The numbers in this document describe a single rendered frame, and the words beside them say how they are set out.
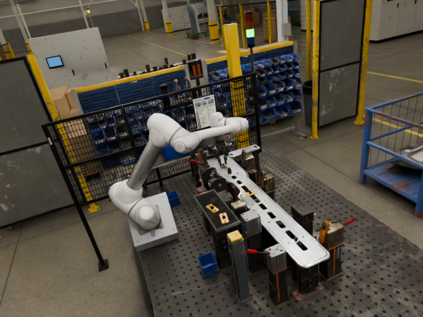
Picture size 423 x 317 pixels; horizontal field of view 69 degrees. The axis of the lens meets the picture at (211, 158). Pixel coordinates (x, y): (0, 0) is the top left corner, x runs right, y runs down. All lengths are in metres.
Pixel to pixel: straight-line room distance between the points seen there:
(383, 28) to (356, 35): 7.60
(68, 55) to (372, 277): 7.87
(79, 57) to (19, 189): 4.97
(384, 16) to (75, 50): 9.87
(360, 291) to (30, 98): 3.47
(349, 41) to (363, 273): 3.78
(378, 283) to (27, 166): 3.61
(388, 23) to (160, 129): 11.69
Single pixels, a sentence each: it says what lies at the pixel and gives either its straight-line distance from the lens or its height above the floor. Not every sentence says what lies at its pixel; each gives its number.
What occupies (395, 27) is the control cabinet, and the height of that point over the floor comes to 0.40.
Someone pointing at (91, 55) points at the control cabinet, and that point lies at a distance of 8.59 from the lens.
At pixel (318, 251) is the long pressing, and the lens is 1.75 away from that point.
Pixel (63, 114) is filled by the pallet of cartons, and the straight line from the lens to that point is 6.24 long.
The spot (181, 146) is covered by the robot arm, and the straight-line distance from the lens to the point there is 1.78.
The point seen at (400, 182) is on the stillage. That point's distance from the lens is 3.94.
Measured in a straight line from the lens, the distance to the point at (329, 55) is 5.01.
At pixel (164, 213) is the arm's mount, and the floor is 0.87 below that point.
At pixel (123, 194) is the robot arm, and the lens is 2.13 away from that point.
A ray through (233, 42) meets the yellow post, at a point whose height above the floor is 1.85.
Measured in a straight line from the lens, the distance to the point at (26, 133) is 3.99.
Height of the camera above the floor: 2.23
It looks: 27 degrees down
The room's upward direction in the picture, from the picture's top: 9 degrees counter-clockwise
